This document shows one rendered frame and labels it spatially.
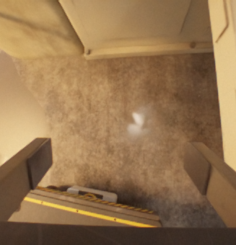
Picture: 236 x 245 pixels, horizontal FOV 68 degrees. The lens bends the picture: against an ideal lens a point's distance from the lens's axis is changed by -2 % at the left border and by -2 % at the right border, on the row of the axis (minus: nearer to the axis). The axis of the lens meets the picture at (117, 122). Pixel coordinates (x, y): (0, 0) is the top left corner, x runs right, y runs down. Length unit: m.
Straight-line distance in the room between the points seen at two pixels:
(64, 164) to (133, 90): 0.62
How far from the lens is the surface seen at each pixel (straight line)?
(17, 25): 1.14
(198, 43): 1.24
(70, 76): 1.25
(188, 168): 0.17
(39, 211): 0.90
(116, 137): 1.08
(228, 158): 0.47
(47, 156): 0.16
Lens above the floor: 1.06
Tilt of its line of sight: 79 degrees down
